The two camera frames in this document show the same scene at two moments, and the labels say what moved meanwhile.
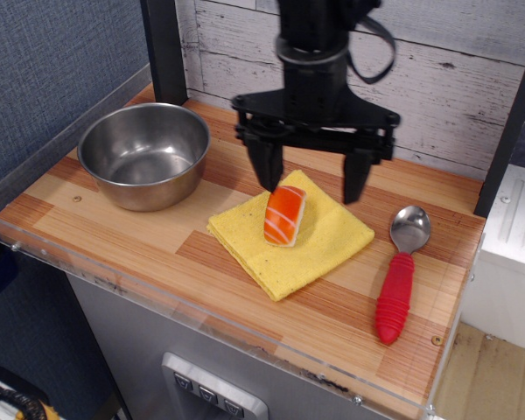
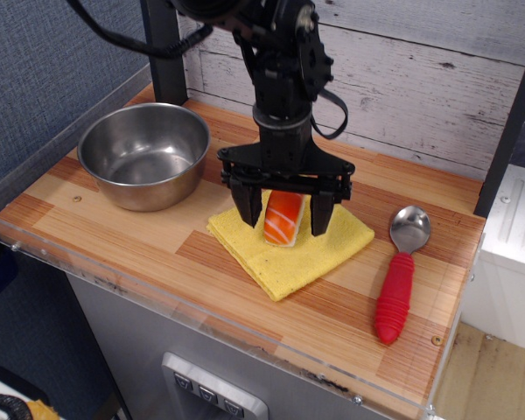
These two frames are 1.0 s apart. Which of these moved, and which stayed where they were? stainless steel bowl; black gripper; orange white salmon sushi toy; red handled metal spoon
Moved: black gripper
Stayed: orange white salmon sushi toy; stainless steel bowl; red handled metal spoon
